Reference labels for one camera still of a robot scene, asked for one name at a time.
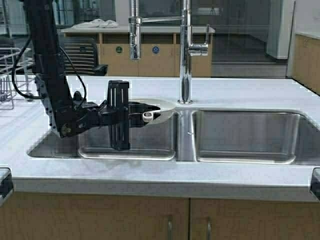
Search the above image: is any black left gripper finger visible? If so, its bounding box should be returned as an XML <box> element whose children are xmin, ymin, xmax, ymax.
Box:
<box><xmin>128</xmin><ymin>101</ymin><xmax>161</xmax><ymax>113</ymax></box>

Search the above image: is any right under-sink door handle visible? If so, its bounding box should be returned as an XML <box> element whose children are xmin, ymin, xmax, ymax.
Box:
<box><xmin>206</xmin><ymin>218</ymin><xmax>212</xmax><ymax>240</ymax></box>

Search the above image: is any stainless sink basin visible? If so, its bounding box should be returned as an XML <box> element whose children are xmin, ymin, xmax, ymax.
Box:
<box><xmin>192</xmin><ymin>110</ymin><xmax>320</xmax><ymax>166</ymax></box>
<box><xmin>28</xmin><ymin>111</ymin><xmax>179</xmax><ymax>161</ymax></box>

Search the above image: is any under-sink door handle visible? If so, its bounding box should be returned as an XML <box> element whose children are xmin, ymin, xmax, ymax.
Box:
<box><xmin>167</xmin><ymin>218</ymin><xmax>173</xmax><ymax>240</ymax></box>
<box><xmin>206</xmin><ymin>218</ymin><xmax>212</xmax><ymax>240</ymax></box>

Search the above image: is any white crumpled cloth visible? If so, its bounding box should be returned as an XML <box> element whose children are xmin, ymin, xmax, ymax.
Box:
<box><xmin>72</xmin><ymin>18</ymin><xmax>119</xmax><ymax>29</ymax></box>

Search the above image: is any white frying pan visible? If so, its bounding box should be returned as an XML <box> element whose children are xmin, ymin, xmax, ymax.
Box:
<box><xmin>130</xmin><ymin>98</ymin><xmax>177</xmax><ymax>125</ymax></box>

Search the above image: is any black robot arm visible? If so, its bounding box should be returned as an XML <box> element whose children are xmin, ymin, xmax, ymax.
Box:
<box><xmin>23</xmin><ymin>0</ymin><xmax>160</xmax><ymax>151</ymax></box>

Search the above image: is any white wire dish rack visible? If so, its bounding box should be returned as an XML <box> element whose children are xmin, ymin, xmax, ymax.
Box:
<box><xmin>0</xmin><ymin>45</ymin><xmax>33</xmax><ymax>111</ymax></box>

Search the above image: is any chrome kitchen faucet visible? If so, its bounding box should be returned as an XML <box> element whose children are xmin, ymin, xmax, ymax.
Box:
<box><xmin>128</xmin><ymin>0</ymin><xmax>210</xmax><ymax>105</ymax></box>

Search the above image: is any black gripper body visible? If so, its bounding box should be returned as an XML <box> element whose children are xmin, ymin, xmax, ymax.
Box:
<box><xmin>97</xmin><ymin>80</ymin><xmax>130</xmax><ymax>151</ymax></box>

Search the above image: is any wooden background counter cabinet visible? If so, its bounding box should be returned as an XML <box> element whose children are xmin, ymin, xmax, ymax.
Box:
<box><xmin>60</xmin><ymin>25</ymin><xmax>216</xmax><ymax>78</ymax></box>

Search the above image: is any left stainless sink basin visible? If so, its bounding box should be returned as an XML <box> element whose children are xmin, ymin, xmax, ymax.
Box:
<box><xmin>28</xmin><ymin>111</ymin><xmax>179</xmax><ymax>161</ymax></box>

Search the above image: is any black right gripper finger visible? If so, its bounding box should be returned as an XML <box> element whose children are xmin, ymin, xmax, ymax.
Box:
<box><xmin>129</xmin><ymin>112</ymin><xmax>152</xmax><ymax>127</ymax></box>

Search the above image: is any left under-sink door handle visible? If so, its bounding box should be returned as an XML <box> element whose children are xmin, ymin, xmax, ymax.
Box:
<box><xmin>167</xmin><ymin>218</ymin><xmax>173</xmax><ymax>240</ymax></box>

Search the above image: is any robot base right corner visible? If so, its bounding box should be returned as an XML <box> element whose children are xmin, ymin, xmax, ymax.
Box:
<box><xmin>310</xmin><ymin>167</ymin><xmax>320</xmax><ymax>201</ymax></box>

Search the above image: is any robot base left corner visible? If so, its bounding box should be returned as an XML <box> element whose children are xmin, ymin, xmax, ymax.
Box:
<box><xmin>0</xmin><ymin>167</ymin><xmax>14</xmax><ymax>207</ymax></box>

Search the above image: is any wooden under-sink cabinet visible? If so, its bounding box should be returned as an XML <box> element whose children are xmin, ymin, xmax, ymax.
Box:
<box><xmin>0</xmin><ymin>192</ymin><xmax>320</xmax><ymax>240</ymax></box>

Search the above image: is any black office chair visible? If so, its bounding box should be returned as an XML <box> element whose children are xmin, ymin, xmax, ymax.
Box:
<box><xmin>60</xmin><ymin>36</ymin><xmax>108</xmax><ymax>76</ymax></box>

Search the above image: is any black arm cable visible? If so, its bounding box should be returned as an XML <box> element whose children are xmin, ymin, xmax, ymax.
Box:
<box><xmin>11</xmin><ymin>32</ymin><xmax>87</xmax><ymax>106</ymax></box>

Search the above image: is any right stainless sink basin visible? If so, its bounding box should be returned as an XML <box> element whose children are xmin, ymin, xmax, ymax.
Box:
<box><xmin>192</xmin><ymin>110</ymin><xmax>320</xmax><ymax>166</ymax></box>

